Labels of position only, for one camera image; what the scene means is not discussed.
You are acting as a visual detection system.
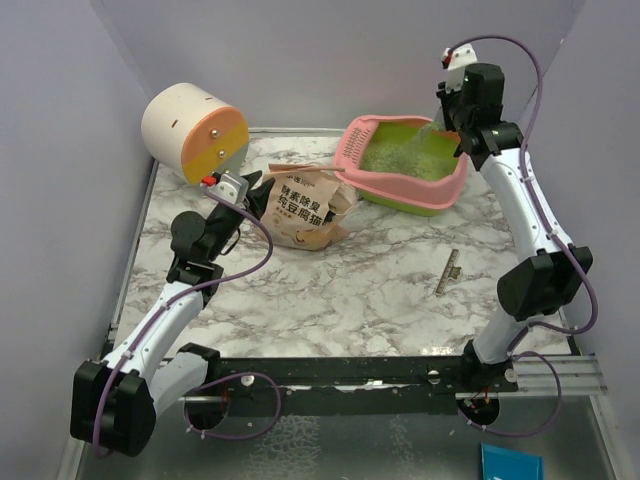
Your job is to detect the metal ruler bag clip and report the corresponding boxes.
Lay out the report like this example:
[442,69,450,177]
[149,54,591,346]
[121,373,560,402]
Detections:
[434,249,461,296]

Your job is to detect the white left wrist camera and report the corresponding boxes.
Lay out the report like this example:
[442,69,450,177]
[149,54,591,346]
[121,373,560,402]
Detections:
[201,173,249,206]

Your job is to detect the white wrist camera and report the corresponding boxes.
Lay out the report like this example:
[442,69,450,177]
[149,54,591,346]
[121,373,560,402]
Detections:
[201,173,249,206]
[441,43,478,94]

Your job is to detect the aluminium extrusion frame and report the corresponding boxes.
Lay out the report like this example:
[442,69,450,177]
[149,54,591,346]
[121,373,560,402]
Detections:
[77,354,609,402]

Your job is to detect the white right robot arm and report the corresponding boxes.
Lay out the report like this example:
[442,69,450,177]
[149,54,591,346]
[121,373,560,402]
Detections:
[437,61,593,391]

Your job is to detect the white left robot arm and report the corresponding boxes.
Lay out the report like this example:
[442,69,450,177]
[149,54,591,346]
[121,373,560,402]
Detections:
[70,171,275,457]

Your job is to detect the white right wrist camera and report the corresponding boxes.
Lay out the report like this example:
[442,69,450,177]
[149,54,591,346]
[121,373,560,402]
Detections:
[441,43,478,94]

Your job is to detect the green cat litter granules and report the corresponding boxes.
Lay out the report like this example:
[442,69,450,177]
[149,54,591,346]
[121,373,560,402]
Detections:
[359,122,459,182]

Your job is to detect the pink green litter box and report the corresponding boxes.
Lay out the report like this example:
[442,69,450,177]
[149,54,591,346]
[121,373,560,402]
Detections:
[334,115,469,216]

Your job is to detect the blue card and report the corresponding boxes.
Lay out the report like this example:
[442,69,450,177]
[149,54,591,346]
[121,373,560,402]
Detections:
[481,443,544,480]

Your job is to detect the cream round cat scratcher drum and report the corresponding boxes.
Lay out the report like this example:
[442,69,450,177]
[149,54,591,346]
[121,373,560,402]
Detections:
[141,83,249,185]

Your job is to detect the cat litter paper bag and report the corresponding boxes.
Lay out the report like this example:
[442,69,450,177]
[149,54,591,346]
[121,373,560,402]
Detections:
[261,164,358,251]

